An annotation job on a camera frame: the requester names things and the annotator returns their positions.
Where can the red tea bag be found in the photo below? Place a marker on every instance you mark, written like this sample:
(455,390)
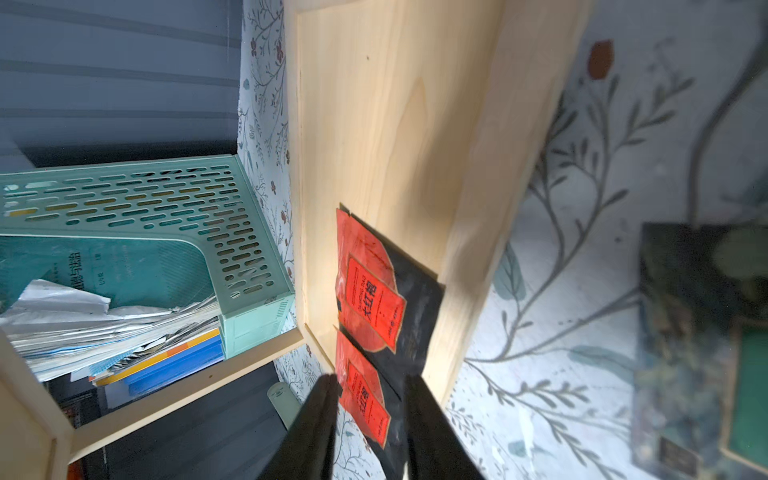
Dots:
(374,405)
(388,304)

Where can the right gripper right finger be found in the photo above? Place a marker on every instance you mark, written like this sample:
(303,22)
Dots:
(434,451)

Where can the green file organizer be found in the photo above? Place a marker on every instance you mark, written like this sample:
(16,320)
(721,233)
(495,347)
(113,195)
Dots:
(206,202)

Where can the floral table mat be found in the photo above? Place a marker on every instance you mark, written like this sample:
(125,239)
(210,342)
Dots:
(662,119)

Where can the green tea bag middle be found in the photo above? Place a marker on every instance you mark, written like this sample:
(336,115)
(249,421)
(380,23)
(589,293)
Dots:
(700,386)

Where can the blue books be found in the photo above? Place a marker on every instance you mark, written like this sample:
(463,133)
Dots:
(162,369)

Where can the teal folder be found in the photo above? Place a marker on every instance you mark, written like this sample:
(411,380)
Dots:
(162,274)

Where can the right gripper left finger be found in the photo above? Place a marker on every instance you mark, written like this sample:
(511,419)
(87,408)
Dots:
(308,449)

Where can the loose paper stack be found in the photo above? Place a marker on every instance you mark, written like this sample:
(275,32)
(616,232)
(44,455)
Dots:
(60,330)

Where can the wooden two-tier shelf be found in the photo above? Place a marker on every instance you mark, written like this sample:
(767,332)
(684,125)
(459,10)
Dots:
(424,119)

